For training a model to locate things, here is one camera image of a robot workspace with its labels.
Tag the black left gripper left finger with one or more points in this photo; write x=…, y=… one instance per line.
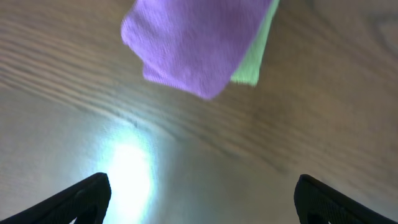
x=86, y=202

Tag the purple microfibre cloth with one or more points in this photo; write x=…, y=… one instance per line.
x=192, y=45

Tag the folded light green cloth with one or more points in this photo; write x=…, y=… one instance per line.
x=249, y=68

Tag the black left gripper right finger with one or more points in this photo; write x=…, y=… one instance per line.
x=318, y=203

